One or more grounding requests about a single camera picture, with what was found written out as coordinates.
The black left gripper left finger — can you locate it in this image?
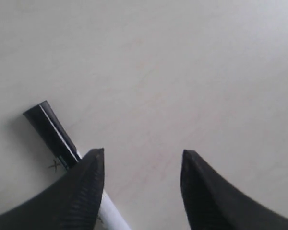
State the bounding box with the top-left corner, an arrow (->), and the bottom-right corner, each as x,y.
0,149 -> 104,230

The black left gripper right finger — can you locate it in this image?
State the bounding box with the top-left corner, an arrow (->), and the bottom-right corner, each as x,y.
181,149 -> 288,230

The black white whiteboard marker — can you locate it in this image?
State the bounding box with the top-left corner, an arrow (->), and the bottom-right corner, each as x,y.
24,101 -> 130,230

